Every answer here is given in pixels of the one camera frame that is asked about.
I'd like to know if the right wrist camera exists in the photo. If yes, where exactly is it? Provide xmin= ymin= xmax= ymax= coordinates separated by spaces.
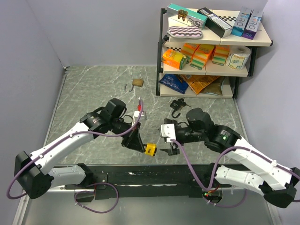
xmin=159 ymin=123 xmax=176 ymax=143

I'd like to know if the orange snack bag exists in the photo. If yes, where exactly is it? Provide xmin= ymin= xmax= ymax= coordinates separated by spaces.
xmin=180 ymin=75 xmax=219 ymax=94

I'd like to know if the orange carton box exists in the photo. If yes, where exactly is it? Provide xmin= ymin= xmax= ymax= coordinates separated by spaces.
xmin=162 ymin=49 xmax=187 ymax=70

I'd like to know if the left sponge pack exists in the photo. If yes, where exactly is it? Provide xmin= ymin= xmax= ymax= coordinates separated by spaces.
xmin=180 ymin=43 xmax=199 ymax=63

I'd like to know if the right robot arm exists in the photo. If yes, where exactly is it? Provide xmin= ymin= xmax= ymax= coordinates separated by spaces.
xmin=159 ymin=108 xmax=300 ymax=208

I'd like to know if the toilet paper roll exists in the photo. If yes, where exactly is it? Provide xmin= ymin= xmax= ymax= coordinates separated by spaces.
xmin=225 ymin=45 xmax=251 ymax=70

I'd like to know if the brown snack bag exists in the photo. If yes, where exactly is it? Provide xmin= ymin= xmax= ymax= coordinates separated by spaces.
xmin=201 ymin=76 xmax=225 ymax=96

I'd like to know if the sponge pack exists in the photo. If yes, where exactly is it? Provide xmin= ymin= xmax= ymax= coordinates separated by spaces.
xmin=190 ymin=44 xmax=215 ymax=70
xmin=180 ymin=43 xmax=199 ymax=63
xmin=211 ymin=45 xmax=230 ymax=66

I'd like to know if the yellow padlock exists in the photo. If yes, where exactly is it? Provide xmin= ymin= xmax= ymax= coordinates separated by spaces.
xmin=145 ymin=143 xmax=157 ymax=156

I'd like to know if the black padlock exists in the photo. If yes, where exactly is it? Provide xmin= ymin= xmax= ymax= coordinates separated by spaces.
xmin=170 ymin=98 xmax=187 ymax=119

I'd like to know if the purple toothpaste box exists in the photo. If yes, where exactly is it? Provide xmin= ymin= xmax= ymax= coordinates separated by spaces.
xmin=242 ymin=9 xmax=264 ymax=40

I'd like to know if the right sponge pack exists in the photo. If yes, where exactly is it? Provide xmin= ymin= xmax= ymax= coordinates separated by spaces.
xmin=211 ymin=45 xmax=230 ymax=66

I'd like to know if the blue snack bag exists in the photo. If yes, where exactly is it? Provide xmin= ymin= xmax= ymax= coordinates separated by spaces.
xmin=159 ymin=74 xmax=189 ymax=94

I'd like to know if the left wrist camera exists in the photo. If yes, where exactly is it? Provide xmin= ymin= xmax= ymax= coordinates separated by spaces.
xmin=132 ymin=99 xmax=147 ymax=126

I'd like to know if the teal toothpaste box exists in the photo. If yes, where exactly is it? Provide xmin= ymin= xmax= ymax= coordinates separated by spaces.
xmin=167 ymin=3 xmax=208 ymax=30

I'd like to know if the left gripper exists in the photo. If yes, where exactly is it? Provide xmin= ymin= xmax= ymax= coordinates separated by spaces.
xmin=110 ymin=117 xmax=144 ymax=152

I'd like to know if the black and beige shelf rack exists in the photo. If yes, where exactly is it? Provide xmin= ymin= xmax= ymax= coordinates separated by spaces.
xmin=156 ymin=8 xmax=273 ymax=98

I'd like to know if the middle sponge pack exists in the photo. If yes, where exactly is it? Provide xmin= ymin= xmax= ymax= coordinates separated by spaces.
xmin=190 ymin=44 xmax=215 ymax=70

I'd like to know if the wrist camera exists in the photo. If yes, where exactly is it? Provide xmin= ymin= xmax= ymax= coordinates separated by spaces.
xmin=159 ymin=123 xmax=176 ymax=143
xmin=132 ymin=99 xmax=147 ymax=126

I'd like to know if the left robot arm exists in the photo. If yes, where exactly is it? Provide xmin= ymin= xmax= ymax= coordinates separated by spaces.
xmin=14 ymin=98 xmax=146 ymax=199

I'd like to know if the blue toothpaste box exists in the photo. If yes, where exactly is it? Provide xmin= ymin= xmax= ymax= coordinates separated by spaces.
xmin=231 ymin=7 xmax=253 ymax=37

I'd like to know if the brass padlock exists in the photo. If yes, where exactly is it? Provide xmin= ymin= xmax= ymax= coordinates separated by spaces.
xmin=124 ymin=78 xmax=144 ymax=92

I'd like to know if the pink striped sleep mask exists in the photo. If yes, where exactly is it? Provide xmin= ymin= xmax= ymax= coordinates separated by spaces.
xmin=167 ymin=26 xmax=203 ymax=39

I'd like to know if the black and white box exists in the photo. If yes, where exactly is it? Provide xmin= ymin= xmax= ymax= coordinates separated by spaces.
xmin=197 ymin=7 xmax=233 ymax=38

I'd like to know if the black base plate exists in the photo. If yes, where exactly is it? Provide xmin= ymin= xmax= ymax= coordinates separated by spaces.
xmin=64 ymin=164 xmax=232 ymax=200

